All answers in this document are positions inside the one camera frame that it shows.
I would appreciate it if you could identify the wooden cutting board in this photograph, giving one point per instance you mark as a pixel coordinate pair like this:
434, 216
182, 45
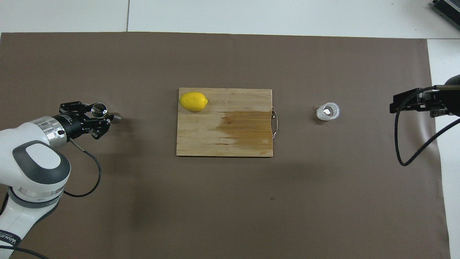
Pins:
201, 136

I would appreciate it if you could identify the grey metal device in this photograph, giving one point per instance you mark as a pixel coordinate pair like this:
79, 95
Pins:
447, 9

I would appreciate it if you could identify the steel double jigger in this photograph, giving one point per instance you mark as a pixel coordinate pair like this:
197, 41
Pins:
115, 117

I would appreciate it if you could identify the brown paper table mat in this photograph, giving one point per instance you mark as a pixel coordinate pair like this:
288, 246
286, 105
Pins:
179, 201

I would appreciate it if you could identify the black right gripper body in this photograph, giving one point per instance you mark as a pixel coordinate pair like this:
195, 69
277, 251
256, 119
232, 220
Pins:
453, 97

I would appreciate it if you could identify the yellow lemon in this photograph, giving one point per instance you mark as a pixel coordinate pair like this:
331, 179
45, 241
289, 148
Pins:
194, 101

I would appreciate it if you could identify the small clear textured glass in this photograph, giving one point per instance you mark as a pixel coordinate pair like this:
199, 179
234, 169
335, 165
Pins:
327, 111

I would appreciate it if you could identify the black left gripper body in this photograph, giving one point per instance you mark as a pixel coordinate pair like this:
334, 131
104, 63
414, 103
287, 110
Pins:
72, 124

